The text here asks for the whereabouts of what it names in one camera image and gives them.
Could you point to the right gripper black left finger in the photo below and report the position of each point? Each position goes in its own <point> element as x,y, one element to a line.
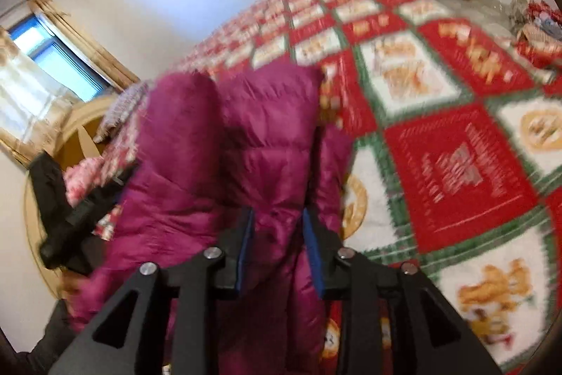
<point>161,315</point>

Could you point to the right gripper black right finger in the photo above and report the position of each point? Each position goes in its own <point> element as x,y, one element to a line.
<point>394,319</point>

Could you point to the magenta down jacket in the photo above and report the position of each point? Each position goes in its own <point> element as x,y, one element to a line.
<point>207,149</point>

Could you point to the clothes heap on floor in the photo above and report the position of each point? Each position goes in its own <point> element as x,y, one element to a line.
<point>537,30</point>

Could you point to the pink floral pillow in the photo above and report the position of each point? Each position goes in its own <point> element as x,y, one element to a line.
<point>80,178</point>

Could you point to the beige wooden headboard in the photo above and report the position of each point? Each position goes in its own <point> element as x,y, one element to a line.
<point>75,144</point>

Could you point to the sheer white curtain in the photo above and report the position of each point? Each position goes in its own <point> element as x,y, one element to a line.
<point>34,106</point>

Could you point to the striped grey pillow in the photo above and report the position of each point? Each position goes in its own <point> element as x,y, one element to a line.
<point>120,110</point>

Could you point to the beige patterned curtain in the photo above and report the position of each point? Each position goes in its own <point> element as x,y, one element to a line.
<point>102,61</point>

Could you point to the red checkered bedspread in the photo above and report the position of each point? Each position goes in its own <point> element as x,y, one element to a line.
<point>456,151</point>

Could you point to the window with blue frame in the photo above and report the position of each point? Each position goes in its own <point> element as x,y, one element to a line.
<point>56,59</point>

